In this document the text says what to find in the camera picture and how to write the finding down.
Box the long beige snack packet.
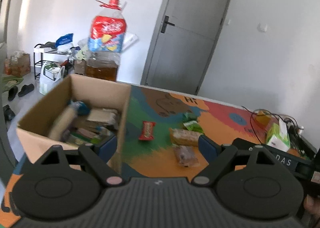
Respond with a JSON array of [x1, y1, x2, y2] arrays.
[[48, 106, 78, 141]]

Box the blue snack packet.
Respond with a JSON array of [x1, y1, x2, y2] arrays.
[[68, 100, 91, 116]]

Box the white snack packet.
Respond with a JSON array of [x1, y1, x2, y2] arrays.
[[86, 108, 119, 128]]

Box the red snack packet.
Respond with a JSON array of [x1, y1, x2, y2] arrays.
[[139, 121, 156, 141]]

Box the brown snack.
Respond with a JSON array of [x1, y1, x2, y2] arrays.
[[66, 128, 113, 146]]

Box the green tissue box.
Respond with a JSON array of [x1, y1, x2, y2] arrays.
[[265, 119, 291, 152]]

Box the open cardboard box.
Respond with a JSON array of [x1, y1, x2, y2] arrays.
[[16, 74, 131, 173]]

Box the yellow object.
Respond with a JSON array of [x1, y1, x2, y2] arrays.
[[253, 110, 272, 129]]

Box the brown chocolate snack packet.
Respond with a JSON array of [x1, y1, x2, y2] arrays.
[[173, 145, 199, 167]]

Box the green snack packet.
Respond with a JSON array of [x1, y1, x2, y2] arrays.
[[182, 112, 197, 122], [183, 121, 204, 134]]

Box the black shoe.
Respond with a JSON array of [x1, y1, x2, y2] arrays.
[[3, 105, 16, 122]]

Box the black slipper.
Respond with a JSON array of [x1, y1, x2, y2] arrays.
[[8, 86, 18, 101], [18, 84, 35, 98]]

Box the colourful cartoon table mat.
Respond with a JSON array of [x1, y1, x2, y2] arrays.
[[1, 78, 312, 227]]

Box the white plastic bag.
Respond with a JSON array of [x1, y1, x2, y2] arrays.
[[39, 61, 65, 95]]

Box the green floor mat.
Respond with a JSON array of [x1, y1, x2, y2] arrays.
[[1, 74, 23, 93]]

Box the SF cardboard box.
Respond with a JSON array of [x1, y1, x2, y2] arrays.
[[74, 59, 86, 75]]

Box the brown box with bag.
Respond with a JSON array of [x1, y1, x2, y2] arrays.
[[4, 51, 30, 78]]

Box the panda print bag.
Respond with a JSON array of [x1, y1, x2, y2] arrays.
[[75, 38, 90, 60]]

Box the blue white bag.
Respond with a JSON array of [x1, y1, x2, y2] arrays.
[[55, 33, 73, 48]]

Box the white plastic board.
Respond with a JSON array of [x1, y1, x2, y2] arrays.
[[120, 0, 139, 51]]

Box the large iced tea bottle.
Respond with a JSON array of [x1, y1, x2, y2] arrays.
[[85, 0, 127, 81]]

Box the grey door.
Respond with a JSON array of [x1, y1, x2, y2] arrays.
[[140, 0, 230, 94]]

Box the black cable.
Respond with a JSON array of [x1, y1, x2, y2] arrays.
[[241, 105, 304, 144]]

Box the white wall switch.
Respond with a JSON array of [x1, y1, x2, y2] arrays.
[[258, 23, 268, 33]]

